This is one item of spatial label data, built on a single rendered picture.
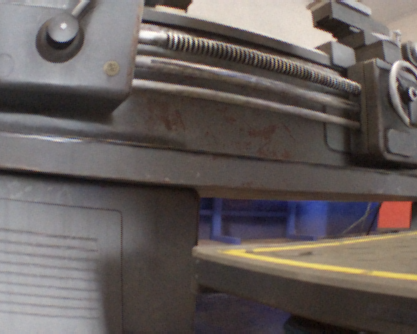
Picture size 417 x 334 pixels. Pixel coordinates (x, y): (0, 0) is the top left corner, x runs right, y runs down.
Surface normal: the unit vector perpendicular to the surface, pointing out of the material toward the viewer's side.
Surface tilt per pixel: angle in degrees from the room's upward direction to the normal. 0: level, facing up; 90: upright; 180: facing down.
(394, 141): 90
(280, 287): 90
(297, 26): 90
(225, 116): 90
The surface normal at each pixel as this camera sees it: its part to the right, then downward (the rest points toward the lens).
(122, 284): 0.43, -0.08
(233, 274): -0.87, -0.10
